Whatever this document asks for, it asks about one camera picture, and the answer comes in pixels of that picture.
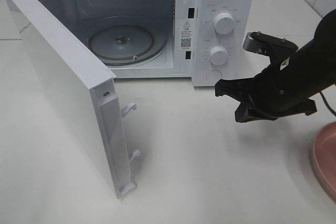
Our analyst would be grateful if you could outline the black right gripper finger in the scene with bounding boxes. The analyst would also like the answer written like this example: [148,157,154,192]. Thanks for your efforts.
[214,78,276,123]
[243,31,299,56]

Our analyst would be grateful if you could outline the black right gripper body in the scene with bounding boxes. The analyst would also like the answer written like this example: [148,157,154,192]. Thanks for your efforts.
[251,53,317,119]

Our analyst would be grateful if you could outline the round white door button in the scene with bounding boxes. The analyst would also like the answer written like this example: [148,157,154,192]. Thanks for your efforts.
[206,70,222,83]

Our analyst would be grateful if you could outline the pink round plate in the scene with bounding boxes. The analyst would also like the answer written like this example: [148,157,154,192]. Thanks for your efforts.
[310,121,335,202]

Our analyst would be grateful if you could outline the white microwave door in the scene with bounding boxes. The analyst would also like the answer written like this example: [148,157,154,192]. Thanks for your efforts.
[6,0,140,198]

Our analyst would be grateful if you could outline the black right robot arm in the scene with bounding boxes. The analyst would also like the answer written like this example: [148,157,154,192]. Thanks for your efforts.
[214,10,335,123]

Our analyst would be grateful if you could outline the white lower timer knob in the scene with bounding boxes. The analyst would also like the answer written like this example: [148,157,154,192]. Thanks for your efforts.
[209,46,229,66]

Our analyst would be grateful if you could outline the white upper power knob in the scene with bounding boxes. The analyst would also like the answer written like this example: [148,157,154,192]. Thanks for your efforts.
[213,12,235,35]

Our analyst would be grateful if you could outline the white microwave oven body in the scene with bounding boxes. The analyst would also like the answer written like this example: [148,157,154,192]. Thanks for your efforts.
[38,0,252,87]

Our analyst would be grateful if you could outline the glass microwave turntable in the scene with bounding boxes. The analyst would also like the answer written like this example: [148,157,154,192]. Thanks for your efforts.
[87,16,172,66]

